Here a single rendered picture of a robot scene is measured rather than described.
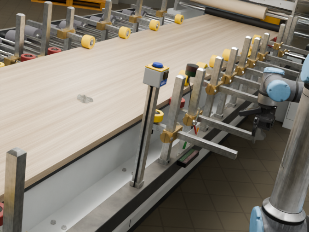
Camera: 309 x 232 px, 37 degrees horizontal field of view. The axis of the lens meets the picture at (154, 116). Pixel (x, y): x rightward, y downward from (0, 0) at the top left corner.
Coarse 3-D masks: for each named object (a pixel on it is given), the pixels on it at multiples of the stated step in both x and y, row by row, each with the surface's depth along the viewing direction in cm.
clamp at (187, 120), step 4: (200, 112) 234; (188, 116) 227; (192, 116) 227; (196, 116) 230; (184, 120) 228; (188, 120) 227; (192, 120) 227; (184, 124) 229; (188, 124) 227; (192, 124) 229
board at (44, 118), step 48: (96, 48) 297; (144, 48) 317; (192, 48) 339; (240, 48) 365; (0, 96) 203; (48, 96) 212; (96, 96) 222; (144, 96) 233; (0, 144) 165; (48, 144) 171; (96, 144) 181; (0, 192) 139
